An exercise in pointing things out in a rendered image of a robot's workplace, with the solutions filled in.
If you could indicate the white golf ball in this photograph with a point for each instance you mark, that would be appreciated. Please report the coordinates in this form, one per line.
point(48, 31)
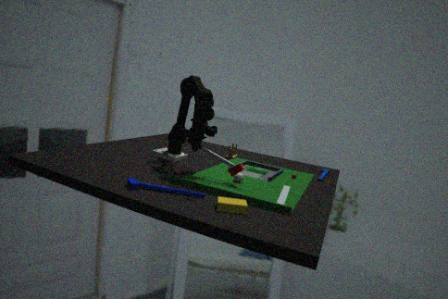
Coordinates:
point(238, 177)

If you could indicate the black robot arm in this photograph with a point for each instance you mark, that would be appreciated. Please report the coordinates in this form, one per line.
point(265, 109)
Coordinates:
point(189, 87)

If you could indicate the yellow rectangular block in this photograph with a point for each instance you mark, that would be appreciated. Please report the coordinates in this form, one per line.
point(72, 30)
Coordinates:
point(233, 205)

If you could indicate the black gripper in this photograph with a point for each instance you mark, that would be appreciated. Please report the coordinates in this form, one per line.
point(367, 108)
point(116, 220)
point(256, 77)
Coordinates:
point(193, 135)

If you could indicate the green flat mat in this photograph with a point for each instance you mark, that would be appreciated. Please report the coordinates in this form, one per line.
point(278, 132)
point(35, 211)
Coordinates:
point(218, 176)

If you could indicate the grey flat bar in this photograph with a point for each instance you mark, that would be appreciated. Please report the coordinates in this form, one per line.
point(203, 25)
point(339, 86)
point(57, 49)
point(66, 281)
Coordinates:
point(283, 194)

